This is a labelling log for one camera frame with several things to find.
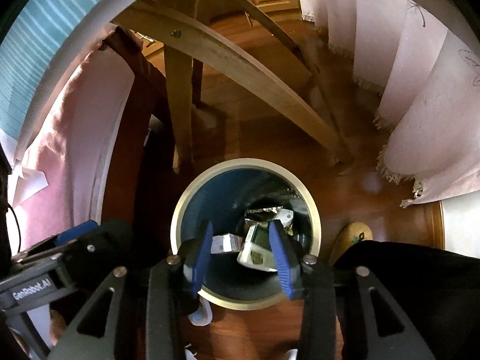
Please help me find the white gold wrapper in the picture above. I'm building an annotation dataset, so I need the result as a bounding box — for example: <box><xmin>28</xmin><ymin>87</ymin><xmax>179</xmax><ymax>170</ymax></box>
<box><xmin>243</xmin><ymin>206</ymin><xmax>294</xmax><ymax>234</ymax></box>

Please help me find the blue round trash bin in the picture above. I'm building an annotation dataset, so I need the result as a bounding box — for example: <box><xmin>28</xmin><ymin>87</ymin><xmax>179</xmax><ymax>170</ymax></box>
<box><xmin>170</xmin><ymin>158</ymin><xmax>321</xmax><ymax>311</ymax></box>

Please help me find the left blue slipper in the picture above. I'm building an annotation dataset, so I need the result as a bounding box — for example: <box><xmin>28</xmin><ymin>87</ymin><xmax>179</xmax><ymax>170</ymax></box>
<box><xmin>188</xmin><ymin>297</ymin><xmax>213</xmax><ymax>327</ymax></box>

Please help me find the yellow plush slipper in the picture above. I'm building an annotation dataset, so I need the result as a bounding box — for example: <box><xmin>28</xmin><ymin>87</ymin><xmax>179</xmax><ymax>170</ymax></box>
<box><xmin>329</xmin><ymin>222</ymin><xmax>374</xmax><ymax>267</ymax></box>

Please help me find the pink bed skirt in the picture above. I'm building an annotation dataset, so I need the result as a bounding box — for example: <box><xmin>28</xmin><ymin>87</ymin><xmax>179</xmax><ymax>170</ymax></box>
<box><xmin>14</xmin><ymin>47</ymin><xmax>134</xmax><ymax>249</ymax></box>

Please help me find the blue white striped bed cover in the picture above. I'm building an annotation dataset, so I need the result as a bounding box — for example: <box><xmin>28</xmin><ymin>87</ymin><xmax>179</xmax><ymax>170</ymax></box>
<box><xmin>1</xmin><ymin>0</ymin><xmax>136</xmax><ymax>163</ymax></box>

